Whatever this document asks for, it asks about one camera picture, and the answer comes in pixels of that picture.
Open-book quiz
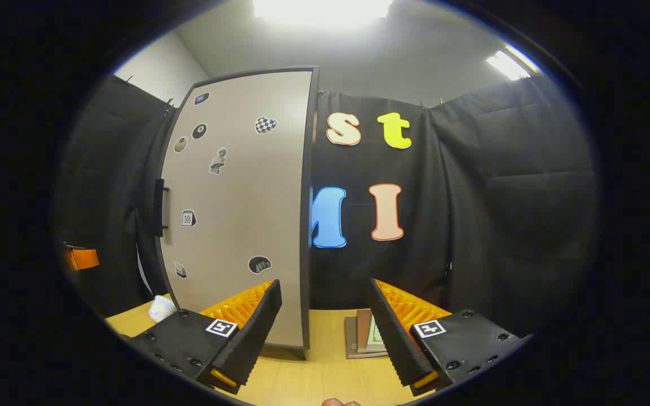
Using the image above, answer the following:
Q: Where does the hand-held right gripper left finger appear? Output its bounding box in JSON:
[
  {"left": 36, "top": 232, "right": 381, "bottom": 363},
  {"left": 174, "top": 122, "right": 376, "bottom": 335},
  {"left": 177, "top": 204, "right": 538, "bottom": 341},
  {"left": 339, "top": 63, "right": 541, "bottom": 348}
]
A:
[{"left": 119, "top": 279, "right": 283, "bottom": 395}]

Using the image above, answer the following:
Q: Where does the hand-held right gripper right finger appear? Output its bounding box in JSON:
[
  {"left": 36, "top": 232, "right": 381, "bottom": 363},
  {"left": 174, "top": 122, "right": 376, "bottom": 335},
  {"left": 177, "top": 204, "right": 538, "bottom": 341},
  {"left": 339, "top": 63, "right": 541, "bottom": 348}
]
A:
[{"left": 367, "top": 276, "right": 533, "bottom": 396}]

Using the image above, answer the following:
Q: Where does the dark grey cabinet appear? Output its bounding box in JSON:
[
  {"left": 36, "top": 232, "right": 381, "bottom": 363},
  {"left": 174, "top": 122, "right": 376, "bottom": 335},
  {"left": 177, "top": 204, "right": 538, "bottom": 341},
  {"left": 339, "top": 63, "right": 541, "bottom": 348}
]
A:
[{"left": 155, "top": 67, "right": 321, "bottom": 360}]

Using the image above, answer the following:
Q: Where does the brown book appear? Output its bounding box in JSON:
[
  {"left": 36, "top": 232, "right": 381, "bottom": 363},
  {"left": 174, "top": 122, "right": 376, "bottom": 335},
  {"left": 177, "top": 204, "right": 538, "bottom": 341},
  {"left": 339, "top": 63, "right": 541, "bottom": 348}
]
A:
[{"left": 357, "top": 308, "right": 382, "bottom": 354}]

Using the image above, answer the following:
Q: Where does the grey book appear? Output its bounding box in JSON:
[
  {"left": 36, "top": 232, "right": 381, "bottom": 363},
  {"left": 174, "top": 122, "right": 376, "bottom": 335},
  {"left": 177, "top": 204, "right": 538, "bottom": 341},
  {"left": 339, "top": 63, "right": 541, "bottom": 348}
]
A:
[{"left": 344, "top": 316, "right": 388, "bottom": 360}]

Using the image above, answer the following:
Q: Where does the white plush toy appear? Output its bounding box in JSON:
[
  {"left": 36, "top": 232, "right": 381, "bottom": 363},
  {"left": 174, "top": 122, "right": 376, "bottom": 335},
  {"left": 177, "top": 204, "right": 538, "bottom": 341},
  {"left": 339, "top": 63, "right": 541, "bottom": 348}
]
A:
[{"left": 149, "top": 295, "right": 178, "bottom": 323}]

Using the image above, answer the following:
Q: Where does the black backdrop cloth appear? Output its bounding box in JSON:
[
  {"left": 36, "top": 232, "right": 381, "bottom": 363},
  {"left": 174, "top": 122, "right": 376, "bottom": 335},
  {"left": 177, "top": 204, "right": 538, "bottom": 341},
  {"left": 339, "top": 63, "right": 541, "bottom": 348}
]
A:
[{"left": 54, "top": 73, "right": 599, "bottom": 339}]

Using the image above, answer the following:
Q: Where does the small ceiling light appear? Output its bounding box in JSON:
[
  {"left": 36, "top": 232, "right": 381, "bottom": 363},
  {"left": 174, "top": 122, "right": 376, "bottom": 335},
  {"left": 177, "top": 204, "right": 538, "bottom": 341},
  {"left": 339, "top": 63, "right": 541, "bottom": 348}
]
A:
[{"left": 486, "top": 50, "right": 532, "bottom": 81}]

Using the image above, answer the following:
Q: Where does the large ceiling light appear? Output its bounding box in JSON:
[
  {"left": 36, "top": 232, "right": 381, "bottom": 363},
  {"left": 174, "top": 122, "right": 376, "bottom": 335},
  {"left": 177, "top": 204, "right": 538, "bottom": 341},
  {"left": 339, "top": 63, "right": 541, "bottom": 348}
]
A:
[{"left": 252, "top": 0, "right": 393, "bottom": 26}]

